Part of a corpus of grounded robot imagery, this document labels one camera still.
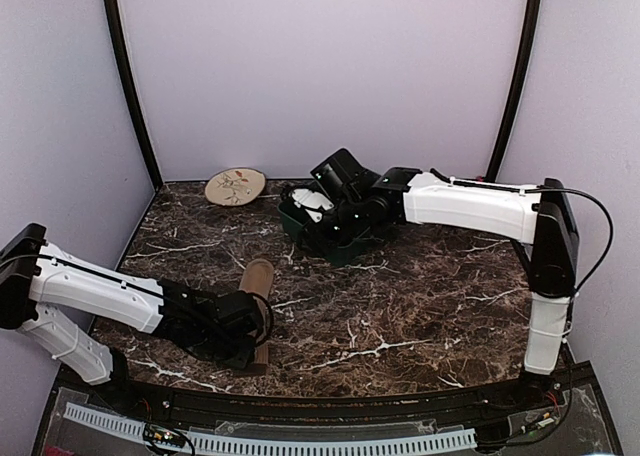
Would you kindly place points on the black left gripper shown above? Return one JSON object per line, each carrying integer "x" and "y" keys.
{"x": 243, "y": 358}

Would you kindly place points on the black right corner post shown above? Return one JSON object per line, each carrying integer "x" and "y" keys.
{"x": 516, "y": 87}

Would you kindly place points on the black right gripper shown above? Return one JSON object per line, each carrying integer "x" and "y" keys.
{"x": 310, "y": 226}

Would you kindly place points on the black front table rail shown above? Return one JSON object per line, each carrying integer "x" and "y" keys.
{"x": 480, "y": 406}

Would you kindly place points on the green divided organizer tray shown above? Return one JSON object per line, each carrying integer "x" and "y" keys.
{"x": 337, "y": 232}

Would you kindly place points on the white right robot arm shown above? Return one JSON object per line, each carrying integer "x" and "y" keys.
{"x": 537, "y": 218}

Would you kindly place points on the white slotted cable duct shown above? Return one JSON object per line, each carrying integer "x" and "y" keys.
{"x": 236, "y": 438}

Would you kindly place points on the black corner post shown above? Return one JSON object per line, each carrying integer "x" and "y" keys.
{"x": 516, "y": 87}
{"x": 120, "y": 51}

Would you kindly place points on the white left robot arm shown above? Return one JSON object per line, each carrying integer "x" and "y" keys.
{"x": 37, "y": 278}

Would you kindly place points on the round wooden slice plate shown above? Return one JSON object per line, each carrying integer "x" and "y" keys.
{"x": 235, "y": 187}

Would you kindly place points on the brown ribbed sock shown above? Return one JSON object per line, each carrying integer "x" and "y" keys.
{"x": 257, "y": 279}

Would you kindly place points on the black left corner post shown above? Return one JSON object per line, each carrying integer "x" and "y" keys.
{"x": 120, "y": 51}

